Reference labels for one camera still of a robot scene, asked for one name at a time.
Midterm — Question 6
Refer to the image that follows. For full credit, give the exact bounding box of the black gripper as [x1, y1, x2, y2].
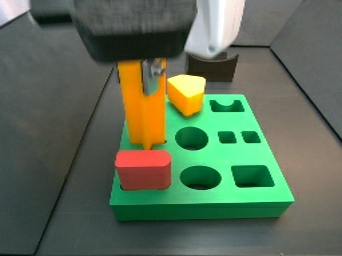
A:
[69, 0, 196, 96]

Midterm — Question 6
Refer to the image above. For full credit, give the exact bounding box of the yellow star prism object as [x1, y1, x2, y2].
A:
[116, 60, 165, 150]

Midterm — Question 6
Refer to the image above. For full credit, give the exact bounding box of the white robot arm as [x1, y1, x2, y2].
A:
[69, 0, 245, 95]

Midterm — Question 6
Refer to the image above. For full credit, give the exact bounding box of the black curved fixture stand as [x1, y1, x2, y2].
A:
[187, 52, 239, 82]

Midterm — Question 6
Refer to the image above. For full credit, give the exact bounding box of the green shape sorter board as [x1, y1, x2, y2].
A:
[109, 94, 294, 221]

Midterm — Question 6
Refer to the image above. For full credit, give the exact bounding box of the yellow wedge block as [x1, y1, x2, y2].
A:
[167, 74, 205, 116]

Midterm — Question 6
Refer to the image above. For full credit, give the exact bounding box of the red rounded block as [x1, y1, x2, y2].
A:
[114, 150, 171, 191]

